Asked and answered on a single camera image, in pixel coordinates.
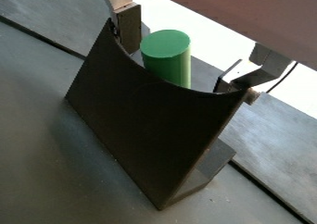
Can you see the black curved regrasp stand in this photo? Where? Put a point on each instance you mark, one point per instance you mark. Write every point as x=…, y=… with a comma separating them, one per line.
x=157, y=127

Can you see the green cylinder peg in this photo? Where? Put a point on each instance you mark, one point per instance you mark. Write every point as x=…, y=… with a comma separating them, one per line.
x=165, y=56

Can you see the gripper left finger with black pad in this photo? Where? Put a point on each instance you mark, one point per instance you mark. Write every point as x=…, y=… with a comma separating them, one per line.
x=125, y=15

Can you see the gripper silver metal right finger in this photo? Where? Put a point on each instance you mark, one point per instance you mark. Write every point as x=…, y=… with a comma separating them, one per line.
x=263, y=67

